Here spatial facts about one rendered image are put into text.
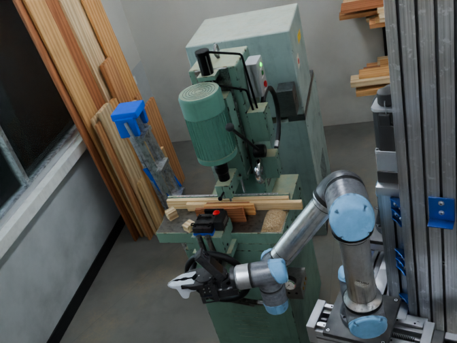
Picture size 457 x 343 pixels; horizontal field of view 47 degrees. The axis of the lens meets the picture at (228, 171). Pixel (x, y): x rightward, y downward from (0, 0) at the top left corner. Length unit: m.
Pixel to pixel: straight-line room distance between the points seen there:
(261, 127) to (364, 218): 1.03
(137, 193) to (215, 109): 1.79
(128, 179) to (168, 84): 1.36
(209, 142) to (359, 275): 0.87
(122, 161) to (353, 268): 2.36
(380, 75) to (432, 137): 2.47
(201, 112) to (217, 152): 0.19
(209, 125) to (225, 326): 1.13
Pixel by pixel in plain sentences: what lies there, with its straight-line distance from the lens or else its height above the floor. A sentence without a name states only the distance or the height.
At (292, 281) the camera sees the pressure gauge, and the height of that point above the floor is 0.68.
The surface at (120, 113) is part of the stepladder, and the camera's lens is 3.08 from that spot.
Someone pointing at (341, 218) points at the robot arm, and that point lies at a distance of 1.42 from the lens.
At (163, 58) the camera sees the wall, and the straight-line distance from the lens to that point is 4.74.
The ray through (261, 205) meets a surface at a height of 0.93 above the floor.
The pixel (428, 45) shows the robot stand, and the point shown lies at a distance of 1.47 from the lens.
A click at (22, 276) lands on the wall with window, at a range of 3.28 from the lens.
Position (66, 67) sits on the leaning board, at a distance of 3.53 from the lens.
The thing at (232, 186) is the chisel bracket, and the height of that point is 1.04.
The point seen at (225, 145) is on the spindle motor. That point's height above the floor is 1.27.
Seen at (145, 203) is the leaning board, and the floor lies 0.29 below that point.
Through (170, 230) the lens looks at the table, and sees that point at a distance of 2.44.
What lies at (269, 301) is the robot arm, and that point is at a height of 1.13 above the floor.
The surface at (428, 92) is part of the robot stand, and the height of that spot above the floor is 1.63.
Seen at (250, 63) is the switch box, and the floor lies 1.48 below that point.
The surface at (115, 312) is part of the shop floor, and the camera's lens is 3.54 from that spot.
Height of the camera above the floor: 2.33
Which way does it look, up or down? 32 degrees down
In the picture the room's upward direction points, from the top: 16 degrees counter-clockwise
